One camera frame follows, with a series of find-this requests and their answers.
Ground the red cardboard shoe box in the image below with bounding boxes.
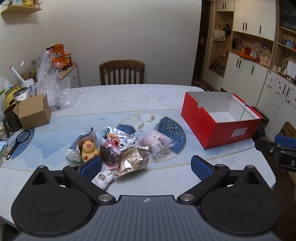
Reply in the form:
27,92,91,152
181,91,263,150

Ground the pink printed packet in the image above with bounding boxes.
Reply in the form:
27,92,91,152
138,129,174,159

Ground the flat brown cardboard piece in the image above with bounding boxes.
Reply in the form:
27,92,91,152
279,122,296,138

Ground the dark wooden door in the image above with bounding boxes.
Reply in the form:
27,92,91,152
192,0,214,81

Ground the dark cloth bundle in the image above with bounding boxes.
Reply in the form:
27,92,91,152
253,123,266,139

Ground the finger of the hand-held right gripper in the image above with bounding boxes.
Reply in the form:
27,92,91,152
254,138,281,158
275,135,296,145

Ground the white marble desktop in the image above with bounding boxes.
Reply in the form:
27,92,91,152
0,84,277,232

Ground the clear plastic bag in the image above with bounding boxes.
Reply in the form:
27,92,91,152
35,51,79,112

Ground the black and white printed packet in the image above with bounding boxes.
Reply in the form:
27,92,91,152
105,127,137,149

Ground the white side cabinet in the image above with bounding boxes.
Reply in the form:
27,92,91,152
58,62,80,88

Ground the gold foil snack packet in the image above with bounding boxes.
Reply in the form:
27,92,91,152
114,148,149,178

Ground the dark pastry in pink packet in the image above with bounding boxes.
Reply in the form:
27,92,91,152
100,140,121,171

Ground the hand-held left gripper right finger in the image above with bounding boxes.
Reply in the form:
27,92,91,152
177,155,263,206

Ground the beige tote bag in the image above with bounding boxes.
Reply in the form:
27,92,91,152
213,25,226,42

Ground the orange snack bag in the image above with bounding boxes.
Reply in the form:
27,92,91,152
46,44,66,68

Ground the wooden wall shelf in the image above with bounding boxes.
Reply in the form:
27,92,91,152
1,0,43,14

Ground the yellow container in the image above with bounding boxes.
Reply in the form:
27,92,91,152
5,85,22,107

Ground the white plush toy with pin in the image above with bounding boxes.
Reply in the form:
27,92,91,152
91,170,115,190

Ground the small brown cardboard box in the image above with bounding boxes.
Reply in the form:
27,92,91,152
13,93,52,131

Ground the white and blue bag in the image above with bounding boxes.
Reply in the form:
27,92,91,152
66,127,99,163

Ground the brown wooden chair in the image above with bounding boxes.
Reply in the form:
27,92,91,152
99,60,145,86

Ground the black floor rack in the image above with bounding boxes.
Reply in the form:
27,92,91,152
251,106,270,126

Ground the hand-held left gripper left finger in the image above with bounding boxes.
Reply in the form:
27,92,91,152
32,156,116,206

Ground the silver and white tumbler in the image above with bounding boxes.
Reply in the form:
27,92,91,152
13,87,29,105

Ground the yellow capybara toy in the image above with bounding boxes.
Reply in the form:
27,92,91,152
81,140,100,163

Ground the black magnifying glass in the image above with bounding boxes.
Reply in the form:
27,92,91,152
6,130,31,161

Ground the dark brown mug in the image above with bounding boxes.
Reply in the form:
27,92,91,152
2,103,23,132

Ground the pink box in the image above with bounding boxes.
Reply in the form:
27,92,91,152
259,56,271,68

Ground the white cabinet unit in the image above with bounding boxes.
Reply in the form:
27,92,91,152
216,0,296,131

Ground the green and white packet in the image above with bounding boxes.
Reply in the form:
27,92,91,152
0,77,6,121

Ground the white lint roller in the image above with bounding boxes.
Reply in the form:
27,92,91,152
9,66,28,87

